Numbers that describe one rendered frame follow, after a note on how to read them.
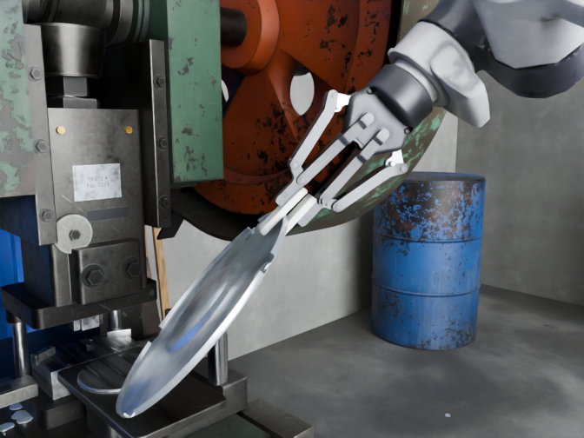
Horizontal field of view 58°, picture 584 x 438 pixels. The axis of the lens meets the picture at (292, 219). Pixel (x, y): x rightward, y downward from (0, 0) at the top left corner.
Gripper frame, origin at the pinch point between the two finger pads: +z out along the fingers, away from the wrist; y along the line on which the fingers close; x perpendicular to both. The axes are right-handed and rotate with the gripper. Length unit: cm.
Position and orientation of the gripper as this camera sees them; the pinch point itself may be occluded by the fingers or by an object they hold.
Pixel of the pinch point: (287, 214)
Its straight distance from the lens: 60.9
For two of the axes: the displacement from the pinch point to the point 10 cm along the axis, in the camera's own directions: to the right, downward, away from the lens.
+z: -6.9, 7.2, 0.3
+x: 1.4, 1.7, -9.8
